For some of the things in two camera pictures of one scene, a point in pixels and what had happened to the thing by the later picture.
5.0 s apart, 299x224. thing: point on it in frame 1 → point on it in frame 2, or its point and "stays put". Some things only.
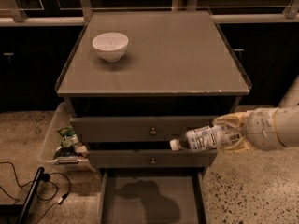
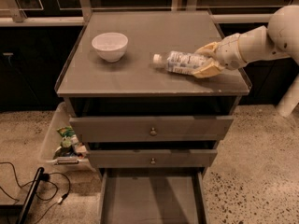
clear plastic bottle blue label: (206, 138) → (180, 62)
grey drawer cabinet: (137, 80) stays put
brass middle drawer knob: (152, 161) stays put
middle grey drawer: (149, 158) stays put
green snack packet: (66, 131) stays put
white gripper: (259, 129) → (228, 52)
